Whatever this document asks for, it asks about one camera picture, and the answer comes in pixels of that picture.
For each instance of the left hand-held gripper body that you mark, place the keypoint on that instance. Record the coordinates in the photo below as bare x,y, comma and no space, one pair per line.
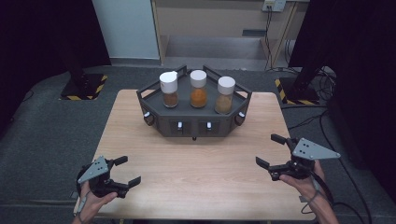
99,177

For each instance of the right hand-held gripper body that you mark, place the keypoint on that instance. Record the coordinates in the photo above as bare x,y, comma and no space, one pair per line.
305,155

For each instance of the tan spice bottle white lid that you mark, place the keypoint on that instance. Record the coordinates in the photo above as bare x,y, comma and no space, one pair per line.
223,104

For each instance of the dark grey spice rack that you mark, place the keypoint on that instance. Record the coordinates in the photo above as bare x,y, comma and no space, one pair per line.
186,109

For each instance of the orange spice bottle white lid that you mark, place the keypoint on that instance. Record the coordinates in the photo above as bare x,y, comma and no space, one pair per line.
198,98

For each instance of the spice bottle with spout lid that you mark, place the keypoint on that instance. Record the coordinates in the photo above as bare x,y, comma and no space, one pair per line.
169,84

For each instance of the person's left hand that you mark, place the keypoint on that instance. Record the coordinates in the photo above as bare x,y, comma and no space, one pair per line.
90,202

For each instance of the person's right hand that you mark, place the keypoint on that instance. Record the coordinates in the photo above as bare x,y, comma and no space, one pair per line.
308,186

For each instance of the black stand with striped base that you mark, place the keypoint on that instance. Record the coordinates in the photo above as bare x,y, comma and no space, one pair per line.
299,93
82,88

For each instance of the white power outlet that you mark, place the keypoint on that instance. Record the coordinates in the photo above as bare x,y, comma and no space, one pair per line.
274,5

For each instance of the light wooden furniture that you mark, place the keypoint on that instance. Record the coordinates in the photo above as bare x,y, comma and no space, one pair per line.
202,18

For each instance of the white wall panel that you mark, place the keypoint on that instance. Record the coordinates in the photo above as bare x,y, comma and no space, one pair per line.
124,28

